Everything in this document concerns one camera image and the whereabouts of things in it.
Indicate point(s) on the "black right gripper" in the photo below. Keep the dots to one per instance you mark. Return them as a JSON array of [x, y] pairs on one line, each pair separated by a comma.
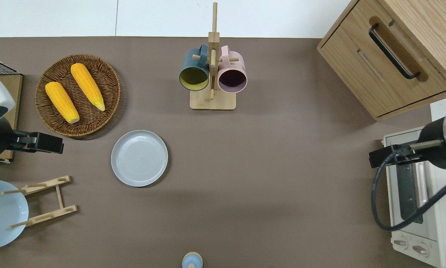
[[388, 155]]

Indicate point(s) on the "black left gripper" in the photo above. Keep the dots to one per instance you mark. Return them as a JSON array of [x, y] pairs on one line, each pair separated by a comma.
[[40, 142]]

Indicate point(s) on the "gray round plate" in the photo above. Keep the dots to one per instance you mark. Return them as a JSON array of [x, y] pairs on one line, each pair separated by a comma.
[[139, 158]]

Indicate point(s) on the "wooden plate rack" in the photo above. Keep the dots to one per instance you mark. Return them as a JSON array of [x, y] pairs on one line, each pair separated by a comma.
[[53, 214]]

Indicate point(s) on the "yellow corn cob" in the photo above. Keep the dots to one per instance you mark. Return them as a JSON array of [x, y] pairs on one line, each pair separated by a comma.
[[87, 86], [62, 102]]

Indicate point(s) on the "round wicker basket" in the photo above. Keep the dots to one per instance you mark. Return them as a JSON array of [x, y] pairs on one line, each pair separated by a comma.
[[96, 123]]

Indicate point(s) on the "white toaster oven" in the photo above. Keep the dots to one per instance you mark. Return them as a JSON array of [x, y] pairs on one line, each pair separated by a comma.
[[442, 223]]

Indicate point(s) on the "toaster oven knob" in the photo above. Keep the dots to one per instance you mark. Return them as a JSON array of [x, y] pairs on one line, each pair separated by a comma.
[[400, 243], [420, 250]]

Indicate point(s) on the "wooden drawer cabinet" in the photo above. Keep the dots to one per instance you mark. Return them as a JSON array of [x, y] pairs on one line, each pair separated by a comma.
[[364, 56]]

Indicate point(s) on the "teal mug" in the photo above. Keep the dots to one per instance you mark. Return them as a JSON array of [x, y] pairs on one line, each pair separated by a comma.
[[194, 65]]

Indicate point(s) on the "wooden mug tree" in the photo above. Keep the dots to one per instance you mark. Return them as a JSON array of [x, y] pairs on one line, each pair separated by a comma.
[[212, 102]]

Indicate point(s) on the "pink mug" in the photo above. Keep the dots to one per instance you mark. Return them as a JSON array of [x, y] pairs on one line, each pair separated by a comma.
[[232, 69]]

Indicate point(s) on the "light blue round object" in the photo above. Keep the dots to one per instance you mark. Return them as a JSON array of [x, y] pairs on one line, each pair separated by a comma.
[[192, 261]]

